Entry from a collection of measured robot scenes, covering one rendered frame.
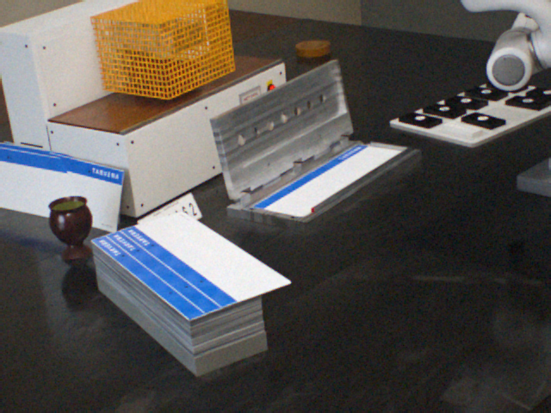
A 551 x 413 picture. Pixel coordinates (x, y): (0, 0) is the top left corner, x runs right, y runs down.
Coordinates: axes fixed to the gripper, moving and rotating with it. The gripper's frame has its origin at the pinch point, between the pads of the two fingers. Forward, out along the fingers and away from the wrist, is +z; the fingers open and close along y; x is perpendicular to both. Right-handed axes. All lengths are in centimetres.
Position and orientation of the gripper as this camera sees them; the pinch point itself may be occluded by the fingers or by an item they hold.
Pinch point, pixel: (523, 28)
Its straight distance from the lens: 257.3
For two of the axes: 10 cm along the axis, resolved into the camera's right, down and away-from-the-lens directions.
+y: 2.4, -8.6, -4.5
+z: 2.8, -3.8, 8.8
